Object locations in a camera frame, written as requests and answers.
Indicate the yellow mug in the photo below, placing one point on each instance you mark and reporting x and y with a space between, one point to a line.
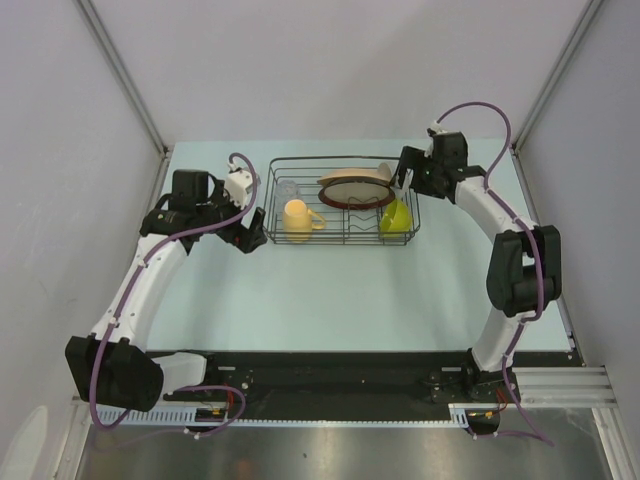
300 222

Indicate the black wire dish rack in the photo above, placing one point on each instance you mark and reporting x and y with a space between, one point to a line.
343 227

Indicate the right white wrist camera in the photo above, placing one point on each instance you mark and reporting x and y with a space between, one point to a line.
435 128

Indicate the white slotted cable duct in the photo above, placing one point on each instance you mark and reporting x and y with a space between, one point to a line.
205 417

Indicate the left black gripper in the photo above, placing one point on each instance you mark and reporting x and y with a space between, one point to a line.
244 238

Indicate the bird pattern plate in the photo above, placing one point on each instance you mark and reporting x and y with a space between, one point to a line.
349 173

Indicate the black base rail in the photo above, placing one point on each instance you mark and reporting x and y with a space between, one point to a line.
341 381

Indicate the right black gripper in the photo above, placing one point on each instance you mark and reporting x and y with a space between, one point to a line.
412 158

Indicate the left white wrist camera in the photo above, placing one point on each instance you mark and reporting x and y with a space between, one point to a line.
240 184

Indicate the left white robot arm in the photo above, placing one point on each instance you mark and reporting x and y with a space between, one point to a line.
111 366

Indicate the clear plastic cup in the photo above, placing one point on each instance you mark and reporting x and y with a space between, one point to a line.
287 190

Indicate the white bowl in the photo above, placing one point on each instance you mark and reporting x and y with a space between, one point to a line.
384 172

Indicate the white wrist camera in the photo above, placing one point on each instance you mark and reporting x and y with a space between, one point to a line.
435 128
240 184

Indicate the yellow-green bowl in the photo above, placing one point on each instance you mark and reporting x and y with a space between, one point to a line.
396 220

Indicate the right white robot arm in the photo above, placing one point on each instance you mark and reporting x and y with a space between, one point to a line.
525 268

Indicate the red rimmed beige plate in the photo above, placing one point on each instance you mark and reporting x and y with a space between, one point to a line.
352 194

